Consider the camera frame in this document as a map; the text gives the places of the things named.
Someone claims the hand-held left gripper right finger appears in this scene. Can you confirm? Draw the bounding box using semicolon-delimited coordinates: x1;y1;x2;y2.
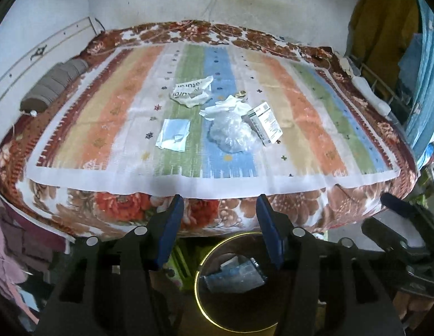
255;194;407;336

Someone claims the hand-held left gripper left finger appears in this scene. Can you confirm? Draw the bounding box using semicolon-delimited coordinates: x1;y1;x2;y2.
35;194;185;336

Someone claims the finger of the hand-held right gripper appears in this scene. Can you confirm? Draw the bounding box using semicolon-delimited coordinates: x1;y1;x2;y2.
361;218;434;286
380;192;434;244

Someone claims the round bin with yellow rim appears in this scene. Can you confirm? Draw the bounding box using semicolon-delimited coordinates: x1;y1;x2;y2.
194;232;298;333

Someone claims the light blue packet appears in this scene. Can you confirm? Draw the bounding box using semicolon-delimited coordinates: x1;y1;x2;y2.
156;118;192;152

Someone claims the clear plastic bag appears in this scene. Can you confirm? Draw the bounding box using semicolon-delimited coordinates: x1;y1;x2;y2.
207;112;264;154

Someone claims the white medicine box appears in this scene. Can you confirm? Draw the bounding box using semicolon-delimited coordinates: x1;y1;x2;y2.
246;101;283;146

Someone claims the white tissue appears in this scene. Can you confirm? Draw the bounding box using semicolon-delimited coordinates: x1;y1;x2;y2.
199;99;251;119

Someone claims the green plastic object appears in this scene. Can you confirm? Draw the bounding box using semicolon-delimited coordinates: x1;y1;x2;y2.
418;168;434;218

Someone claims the brown floral blanket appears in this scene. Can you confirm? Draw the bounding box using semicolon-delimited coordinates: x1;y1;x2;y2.
0;21;419;239

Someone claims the clear plastic packaging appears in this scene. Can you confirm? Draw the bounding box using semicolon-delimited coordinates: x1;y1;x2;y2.
199;255;268;293

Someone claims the metal rack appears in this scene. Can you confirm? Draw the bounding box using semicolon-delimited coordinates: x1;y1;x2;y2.
346;56;414;113

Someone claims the blue patterned hanging cloth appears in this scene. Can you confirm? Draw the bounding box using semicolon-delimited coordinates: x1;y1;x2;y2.
399;0;434;163

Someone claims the striped pastel bed sheet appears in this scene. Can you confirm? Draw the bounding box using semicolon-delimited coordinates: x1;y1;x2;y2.
26;40;401;198

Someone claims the crumpled white printed paper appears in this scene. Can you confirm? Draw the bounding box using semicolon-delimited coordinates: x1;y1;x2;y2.
169;76;215;108

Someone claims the pink cloth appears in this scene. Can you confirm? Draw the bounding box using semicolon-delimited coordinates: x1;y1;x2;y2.
0;196;41;324

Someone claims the yellow hanging garment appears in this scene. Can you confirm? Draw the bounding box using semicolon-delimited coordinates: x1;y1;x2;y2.
348;0;421;92

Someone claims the grey bolster pillow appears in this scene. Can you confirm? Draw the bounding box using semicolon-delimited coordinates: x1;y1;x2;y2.
21;59;90;113

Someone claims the white headboard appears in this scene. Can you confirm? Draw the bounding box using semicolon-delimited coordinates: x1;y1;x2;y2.
0;17;106;113

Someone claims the white cable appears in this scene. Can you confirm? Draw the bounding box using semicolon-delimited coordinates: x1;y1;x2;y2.
203;0;223;23

